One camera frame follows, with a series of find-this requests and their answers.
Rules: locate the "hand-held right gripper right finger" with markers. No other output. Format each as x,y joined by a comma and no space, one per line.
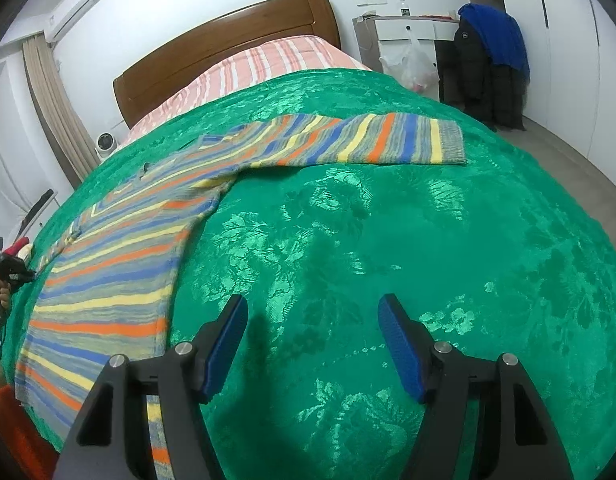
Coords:
400,345

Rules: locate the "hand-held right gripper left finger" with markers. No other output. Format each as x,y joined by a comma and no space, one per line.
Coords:
228,330

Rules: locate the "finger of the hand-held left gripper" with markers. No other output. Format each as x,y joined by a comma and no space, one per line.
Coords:
20,274

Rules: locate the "striped knit sweater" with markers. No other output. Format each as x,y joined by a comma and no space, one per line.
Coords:
113,270

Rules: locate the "red cloth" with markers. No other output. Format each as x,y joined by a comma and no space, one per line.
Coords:
17,247

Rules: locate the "long black item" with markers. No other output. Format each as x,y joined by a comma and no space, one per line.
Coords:
38,207

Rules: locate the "green patterned blanket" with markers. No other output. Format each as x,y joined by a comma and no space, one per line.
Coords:
338,240

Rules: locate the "orange-red fabric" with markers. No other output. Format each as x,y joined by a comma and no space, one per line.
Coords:
15,425

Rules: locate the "beige curtain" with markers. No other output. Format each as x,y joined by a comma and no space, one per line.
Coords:
53,105

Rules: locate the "pink striped bed sheet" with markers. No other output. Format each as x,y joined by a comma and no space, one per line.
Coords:
268,65

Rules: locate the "white air conditioner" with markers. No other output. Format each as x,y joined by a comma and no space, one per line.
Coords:
75,7

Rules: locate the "white plastic bag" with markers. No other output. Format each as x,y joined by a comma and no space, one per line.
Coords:
413,67

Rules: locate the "brown wooden headboard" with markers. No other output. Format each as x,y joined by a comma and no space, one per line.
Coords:
213,45

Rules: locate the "white desk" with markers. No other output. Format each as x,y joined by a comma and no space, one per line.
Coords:
423,27

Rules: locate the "blue garment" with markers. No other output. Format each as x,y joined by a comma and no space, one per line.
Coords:
503,40

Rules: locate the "white wardrobe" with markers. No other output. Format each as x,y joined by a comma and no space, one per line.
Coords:
563,60

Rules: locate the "clear plastic bottle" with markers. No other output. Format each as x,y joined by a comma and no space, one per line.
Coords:
404,8

